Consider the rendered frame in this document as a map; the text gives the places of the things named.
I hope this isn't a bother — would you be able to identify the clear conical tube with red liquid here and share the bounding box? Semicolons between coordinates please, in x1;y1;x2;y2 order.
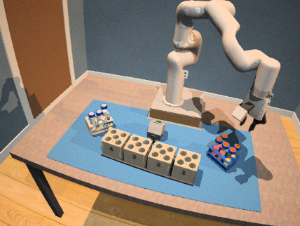
211;137;223;156

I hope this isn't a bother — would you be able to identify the light blue bench mat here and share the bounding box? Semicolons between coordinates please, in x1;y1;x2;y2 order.
46;99;261;213

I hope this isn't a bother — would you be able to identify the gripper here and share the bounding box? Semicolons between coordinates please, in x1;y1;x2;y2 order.
240;88;271;132

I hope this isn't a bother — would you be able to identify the blue tube rack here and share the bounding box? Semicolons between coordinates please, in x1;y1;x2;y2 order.
206;146;240;172

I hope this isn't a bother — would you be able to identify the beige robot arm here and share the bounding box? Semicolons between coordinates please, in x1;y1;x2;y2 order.
163;0;280;107

